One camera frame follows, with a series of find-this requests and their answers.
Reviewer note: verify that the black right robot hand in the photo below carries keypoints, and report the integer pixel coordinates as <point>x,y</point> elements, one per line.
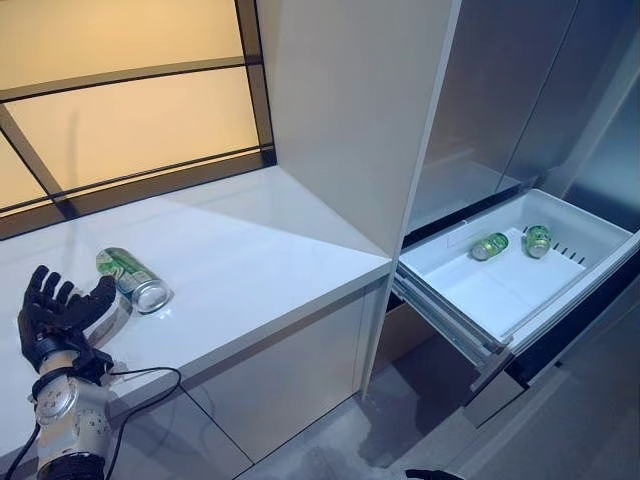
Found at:
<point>427,470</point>

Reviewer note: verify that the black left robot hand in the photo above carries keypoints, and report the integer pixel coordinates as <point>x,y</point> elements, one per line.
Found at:
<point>47,320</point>

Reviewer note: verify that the tall green beer can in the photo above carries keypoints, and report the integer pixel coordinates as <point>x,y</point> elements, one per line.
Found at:
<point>132,277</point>

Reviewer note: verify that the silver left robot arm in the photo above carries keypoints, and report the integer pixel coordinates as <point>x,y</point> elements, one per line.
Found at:
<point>70,410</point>

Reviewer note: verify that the white fridge drawer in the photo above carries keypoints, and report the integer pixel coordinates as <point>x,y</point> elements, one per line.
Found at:
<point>480,290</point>

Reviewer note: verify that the stainless steel fridge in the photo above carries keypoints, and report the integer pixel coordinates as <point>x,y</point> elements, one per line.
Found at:
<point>500,75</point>

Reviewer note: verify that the small green drink can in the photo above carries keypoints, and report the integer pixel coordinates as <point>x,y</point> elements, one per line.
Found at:
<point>536,241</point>
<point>490,246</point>

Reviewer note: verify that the black framed amber window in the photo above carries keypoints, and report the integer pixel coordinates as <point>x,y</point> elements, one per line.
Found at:
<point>252,75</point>

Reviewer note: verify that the tall white cabinet panel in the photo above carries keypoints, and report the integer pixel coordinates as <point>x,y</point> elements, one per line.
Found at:
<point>345,100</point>

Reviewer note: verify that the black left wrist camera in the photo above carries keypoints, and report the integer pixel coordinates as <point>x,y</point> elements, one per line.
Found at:
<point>95,365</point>

